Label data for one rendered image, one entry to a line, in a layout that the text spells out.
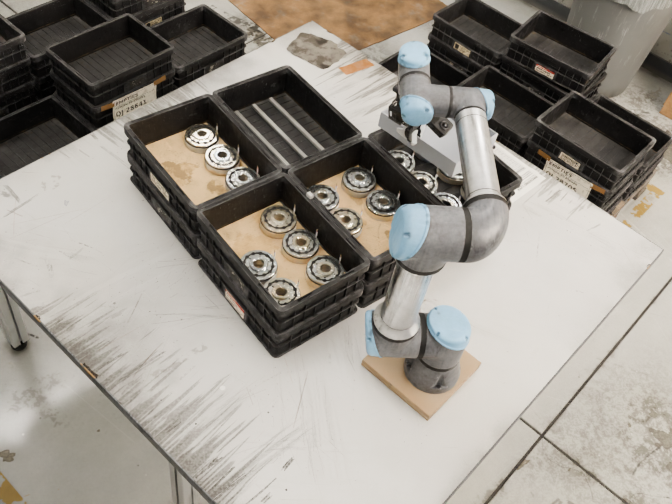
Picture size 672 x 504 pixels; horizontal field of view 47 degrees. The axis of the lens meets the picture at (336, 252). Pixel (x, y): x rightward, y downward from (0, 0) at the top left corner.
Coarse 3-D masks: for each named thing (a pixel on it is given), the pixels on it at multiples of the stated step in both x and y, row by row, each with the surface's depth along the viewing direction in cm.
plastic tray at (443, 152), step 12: (384, 120) 216; (396, 132) 215; (432, 132) 220; (492, 132) 217; (408, 144) 214; (420, 144) 211; (432, 144) 216; (444, 144) 217; (456, 144) 218; (492, 144) 219; (432, 156) 210; (444, 156) 207; (456, 156) 215; (444, 168) 209; (456, 168) 208
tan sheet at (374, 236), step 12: (324, 180) 234; (336, 180) 234; (348, 204) 228; (360, 204) 229; (372, 228) 223; (384, 228) 224; (360, 240) 220; (372, 240) 220; (384, 240) 221; (372, 252) 218
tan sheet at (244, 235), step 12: (276, 204) 225; (252, 216) 220; (228, 228) 216; (240, 228) 217; (252, 228) 218; (300, 228) 220; (228, 240) 214; (240, 240) 214; (252, 240) 215; (264, 240) 215; (276, 240) 216; (240, 252) 212; (276, 252) 213; (324, 252) 215; (288, 264) 211; (300, 264) 211; (276, 276) 208; (288, 276) 208; (300, 276) 209; (300, 288) 206; (312, 288) 207
